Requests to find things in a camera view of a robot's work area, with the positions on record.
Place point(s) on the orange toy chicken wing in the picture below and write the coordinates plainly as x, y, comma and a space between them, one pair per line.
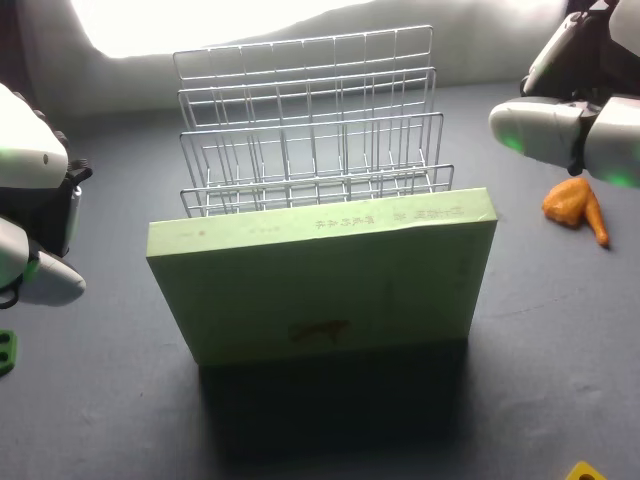
570, 202

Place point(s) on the pale green book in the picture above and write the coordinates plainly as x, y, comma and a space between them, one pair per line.
320, 285

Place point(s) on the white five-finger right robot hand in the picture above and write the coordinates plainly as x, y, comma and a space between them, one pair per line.
545, 130

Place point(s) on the green block with holes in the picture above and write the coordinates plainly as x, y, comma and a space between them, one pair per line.
6, 352

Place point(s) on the yellow block with two holes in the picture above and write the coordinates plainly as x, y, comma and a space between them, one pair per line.
585, 471

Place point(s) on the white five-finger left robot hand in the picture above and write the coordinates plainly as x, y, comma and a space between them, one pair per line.
25, 150

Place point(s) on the grey table cloth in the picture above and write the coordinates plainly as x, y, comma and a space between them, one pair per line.
100, 425

